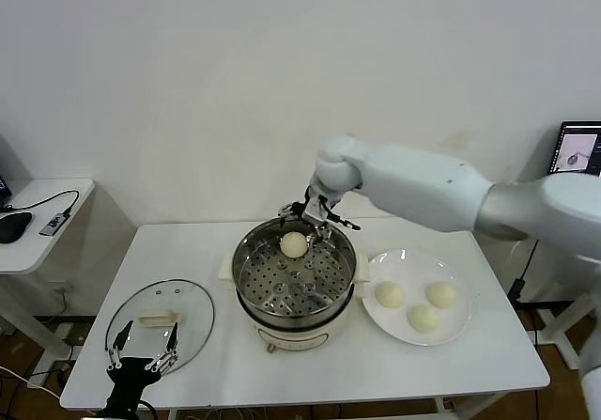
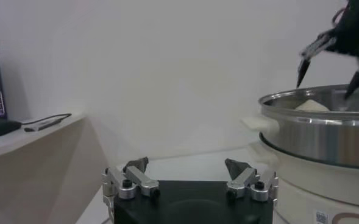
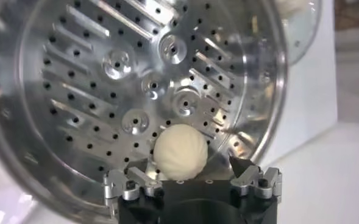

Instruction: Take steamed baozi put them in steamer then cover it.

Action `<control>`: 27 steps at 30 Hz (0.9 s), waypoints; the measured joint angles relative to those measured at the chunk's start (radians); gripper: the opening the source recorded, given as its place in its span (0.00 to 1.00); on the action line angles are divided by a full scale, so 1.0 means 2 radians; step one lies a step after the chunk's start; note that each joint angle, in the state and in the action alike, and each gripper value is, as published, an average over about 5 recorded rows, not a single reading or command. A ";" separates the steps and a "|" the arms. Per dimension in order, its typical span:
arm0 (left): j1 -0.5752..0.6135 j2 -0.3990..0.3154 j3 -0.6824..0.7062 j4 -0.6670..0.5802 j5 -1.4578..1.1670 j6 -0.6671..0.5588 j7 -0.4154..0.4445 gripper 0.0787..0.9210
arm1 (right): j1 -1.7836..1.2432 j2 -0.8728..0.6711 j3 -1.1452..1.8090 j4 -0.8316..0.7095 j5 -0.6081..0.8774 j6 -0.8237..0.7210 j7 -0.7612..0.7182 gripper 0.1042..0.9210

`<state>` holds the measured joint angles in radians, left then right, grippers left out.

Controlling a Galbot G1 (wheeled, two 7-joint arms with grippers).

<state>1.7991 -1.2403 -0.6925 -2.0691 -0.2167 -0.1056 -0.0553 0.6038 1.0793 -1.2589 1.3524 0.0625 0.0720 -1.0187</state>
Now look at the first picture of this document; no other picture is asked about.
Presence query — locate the black hub cable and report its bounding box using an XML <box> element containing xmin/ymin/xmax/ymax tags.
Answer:
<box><xmin>0</xmin><ymin>190</ymin><xmax>81</xmax><ymax>224</ymax></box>

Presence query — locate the white round plate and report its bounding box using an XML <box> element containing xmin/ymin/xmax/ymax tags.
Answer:
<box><xmin>361</xmin><ymin>249</ymin><xmax>472</xmax><ymax>348</ymax></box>

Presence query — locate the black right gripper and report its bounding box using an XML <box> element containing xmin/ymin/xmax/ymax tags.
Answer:
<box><xmin>276</xmin><ymin>197</ymin><xmax>362</xmax><ymax>236</ymax></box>

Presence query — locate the dark screen device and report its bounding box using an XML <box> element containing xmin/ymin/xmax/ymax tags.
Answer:
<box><xmin>0</xmin><ymin>159</ymin><xmax>15</xmax><ymax>212</ymax></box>

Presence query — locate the grey usb hub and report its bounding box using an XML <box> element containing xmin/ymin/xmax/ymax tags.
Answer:
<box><xmin>39</xmin><ymin>211</ymin><xmax>71</xmax><ymax>239</ymax></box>

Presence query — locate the white side table with label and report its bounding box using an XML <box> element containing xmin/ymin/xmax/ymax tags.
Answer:
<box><xmin>509</xmin><ymin>236</ymin><xmax>595</xmax><ymax>372</ymax></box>

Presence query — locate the cream electric cooking pot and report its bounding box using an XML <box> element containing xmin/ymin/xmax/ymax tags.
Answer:
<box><xmin>217</xmin><ymin>253</ymin><xmax>371</xmax><ymax>355</ymax></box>

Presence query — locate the perforated steel steamer basket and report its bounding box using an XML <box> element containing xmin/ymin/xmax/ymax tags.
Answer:
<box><xmin>232</xmin><ymin>215</ymin><xmax>357</xmax><ymax>330</ymax></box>

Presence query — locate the white side table with mouse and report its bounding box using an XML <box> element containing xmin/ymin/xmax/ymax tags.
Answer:
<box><xmin>0</xmin><ymin>179</ymin><xmax>97</xmax><ymax>388</ymax></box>

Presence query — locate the black computer mouse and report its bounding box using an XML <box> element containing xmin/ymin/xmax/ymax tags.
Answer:
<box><xmin>0</xmin><ymin>211</ymin><xmax>34</xmax><ymax>245</ymax></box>

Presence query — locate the white steamed baozi bun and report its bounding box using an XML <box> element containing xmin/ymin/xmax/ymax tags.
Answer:
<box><xmin>406</xmin><ymin>303</ymin><xmax>442</xmax><ymax>334</ymax></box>
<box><xmin>280</xmin><ymin>231</ymin><xmax>310</xmax><ymax>259</ymax></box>
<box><xmin>374</xmin><ymin>281</ymin><xmax>406</xmax><ymax>308</ymax></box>
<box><xmin>424</xmin><ymin>282</ymin><xmax>458</xmax><ymax>309</ymax></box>

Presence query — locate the grey open laptop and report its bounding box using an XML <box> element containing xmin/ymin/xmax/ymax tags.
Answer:
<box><xmin>547</xmin><ymin>120</ymin><xmax>601</xmax><ymax>177</ymax></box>

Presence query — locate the black crossbar under table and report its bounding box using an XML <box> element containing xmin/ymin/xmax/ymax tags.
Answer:
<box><xmin>515</xmin><ymin>300</ymin><xmax>577</xmax><ymax>316</ymax></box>

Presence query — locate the glass lid cream handle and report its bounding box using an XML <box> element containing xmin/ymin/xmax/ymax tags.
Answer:
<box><xmin>105</xmin><ymin>278</ymin><xmax>216</xmax><ymax>380</ymax></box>

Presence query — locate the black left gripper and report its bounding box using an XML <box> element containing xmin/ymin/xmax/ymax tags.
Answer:
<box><xmin>105</xmin><ymin>319</ymin><xmax>182</xmax><ymax>414</ymax></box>

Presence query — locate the white floor cable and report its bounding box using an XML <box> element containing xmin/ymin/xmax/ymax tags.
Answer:
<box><xmin>0</xmin><ymin>366</ymin><xmax>62</xmax><ymax>400</ymax></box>

